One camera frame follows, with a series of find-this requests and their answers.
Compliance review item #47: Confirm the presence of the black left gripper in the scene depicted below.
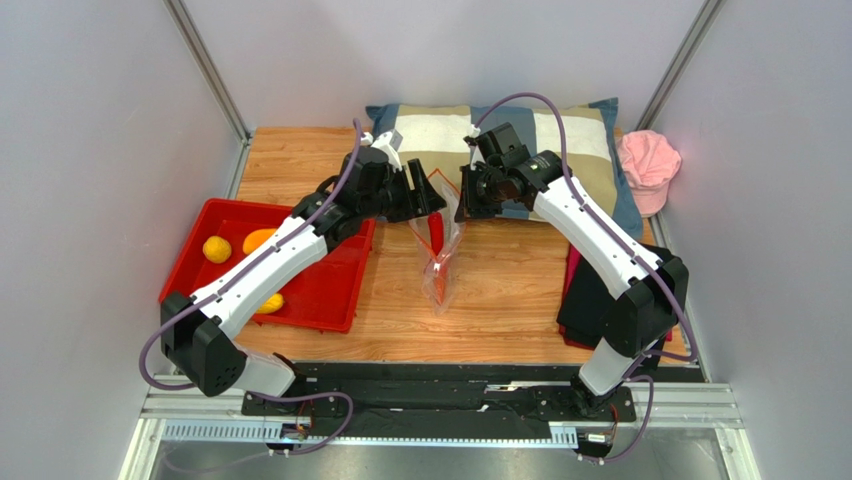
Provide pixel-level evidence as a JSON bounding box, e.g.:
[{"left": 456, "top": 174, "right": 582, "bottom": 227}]
[{"left": 359, "top": 159, "right": 448, "bottom": 224}]

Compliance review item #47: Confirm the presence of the red toy chili pepper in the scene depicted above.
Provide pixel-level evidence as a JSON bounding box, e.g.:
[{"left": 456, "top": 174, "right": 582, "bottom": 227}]
[{"left": 427, "top": 212, "right": 445, "bottom": 256}]

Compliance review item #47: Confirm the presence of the clear orange zip top bag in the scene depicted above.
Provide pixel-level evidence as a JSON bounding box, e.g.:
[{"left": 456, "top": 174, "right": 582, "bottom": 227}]
[{"left": 408, "top": 169, "right": 466, "bottom": 316}]

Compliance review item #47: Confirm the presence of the orange toy carrot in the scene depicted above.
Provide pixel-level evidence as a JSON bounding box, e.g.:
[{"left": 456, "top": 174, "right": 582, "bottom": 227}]
[{"left": 432, "top": 272, "right": 447, "bottom": 305}]

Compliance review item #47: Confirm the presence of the orange yellow toy mango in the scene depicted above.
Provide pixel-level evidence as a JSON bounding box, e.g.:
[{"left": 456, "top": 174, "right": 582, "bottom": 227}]
[{"left": 242, "top": 228, "right": 276, "bottom": 255}]

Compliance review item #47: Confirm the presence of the yellow toy lemon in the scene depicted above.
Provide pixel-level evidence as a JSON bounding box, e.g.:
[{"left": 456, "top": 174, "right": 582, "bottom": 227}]
[{"left": 256, "top": 293, "right": 286, "bottom": 315}]

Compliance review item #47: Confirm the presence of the round yellow toy fruit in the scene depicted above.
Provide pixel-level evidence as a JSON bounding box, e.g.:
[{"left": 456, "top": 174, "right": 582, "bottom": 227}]
[{"left": 202, "top": 236, "right": 232, "bottom": 264}]

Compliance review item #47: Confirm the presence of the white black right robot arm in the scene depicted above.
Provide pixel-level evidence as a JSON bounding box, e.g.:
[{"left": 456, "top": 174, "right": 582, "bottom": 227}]
[{"left": 455, "top": 123, "right": 688, "bottom": 398}]

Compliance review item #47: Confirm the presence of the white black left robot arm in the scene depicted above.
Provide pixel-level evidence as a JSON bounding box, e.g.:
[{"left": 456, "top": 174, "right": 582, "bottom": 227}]
[{"left": 146, "top": 147, "right": 446, "bottom": 397}]

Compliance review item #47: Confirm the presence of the blue beige checked pillow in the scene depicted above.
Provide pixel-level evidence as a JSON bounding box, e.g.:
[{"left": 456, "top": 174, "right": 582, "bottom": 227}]
[{"left": 366, "top": 98, "right": 644, "bottom": 239}]

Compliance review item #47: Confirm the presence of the magenta folded cloth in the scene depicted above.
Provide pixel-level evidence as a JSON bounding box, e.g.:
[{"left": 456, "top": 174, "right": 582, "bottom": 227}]
[{"left": 560, "top": 245, "right": 583, "bottom": 316}]

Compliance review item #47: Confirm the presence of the red plastic tray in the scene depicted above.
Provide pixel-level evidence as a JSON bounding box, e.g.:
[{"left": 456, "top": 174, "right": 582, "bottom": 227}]
[{"left": 158, "top": 198, "right": 376, "bottom": 333}]

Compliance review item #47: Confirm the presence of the black folded cloth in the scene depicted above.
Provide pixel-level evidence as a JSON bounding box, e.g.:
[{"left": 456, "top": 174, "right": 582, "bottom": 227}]
[{"left": 556, "top": 244, "right": 690, "bottom": 349}]

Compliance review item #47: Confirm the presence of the pink cap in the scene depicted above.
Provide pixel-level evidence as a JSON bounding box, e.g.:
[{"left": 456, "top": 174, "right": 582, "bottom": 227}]
[{"left": 616, "top": 130, "right": 682, "bottom": 218}]

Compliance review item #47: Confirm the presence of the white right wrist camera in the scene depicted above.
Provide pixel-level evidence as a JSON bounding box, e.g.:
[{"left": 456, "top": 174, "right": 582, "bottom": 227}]
[{"left": 464, "top": 124, "right": 487, "bottom": 170}]

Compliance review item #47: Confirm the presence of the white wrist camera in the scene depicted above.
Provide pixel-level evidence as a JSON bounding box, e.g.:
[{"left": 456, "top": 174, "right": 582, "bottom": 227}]
[
  {"left": 464, "top": 124, "right": 487, "bottom": 170},
  {"left": 360, "top": 129, "right": 403, "bottom": 171}
]

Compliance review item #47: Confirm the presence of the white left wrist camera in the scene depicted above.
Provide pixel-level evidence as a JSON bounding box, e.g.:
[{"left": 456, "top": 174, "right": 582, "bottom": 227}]
[{"left": 360, "top": 129, "right": 403, "bottom": 171}]

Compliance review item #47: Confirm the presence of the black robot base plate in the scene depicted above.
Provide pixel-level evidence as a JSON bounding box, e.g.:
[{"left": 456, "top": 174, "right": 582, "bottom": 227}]
[{"left": 241, "top": 362, "right": 642, "bottom": 439}]

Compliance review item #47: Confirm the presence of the grey slotted cable duct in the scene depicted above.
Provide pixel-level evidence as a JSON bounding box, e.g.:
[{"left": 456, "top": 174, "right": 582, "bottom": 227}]
[{"left": 161, "top": 420, "right": 579, "bottom": 449}]

